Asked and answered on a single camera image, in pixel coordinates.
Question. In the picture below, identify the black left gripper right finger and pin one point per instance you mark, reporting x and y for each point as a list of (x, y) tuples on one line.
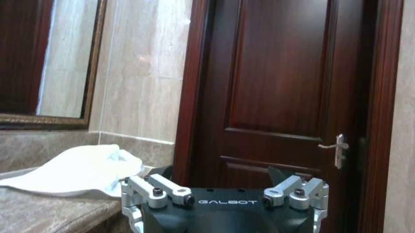
[(298, 188)]

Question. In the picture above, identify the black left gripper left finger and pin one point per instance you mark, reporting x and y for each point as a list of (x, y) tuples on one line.
[(153, 188)]

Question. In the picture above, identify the white towel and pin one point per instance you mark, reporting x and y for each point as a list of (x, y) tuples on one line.
[(75, 171)]

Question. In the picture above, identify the dark wooden door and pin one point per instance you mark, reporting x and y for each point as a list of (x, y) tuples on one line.
[(282, 92)]

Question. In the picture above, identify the dark wooden door frame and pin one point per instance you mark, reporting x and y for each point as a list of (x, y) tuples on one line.
[(382, 102)]

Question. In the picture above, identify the framed wall mirror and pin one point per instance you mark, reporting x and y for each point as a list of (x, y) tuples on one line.
[(49, 63)]

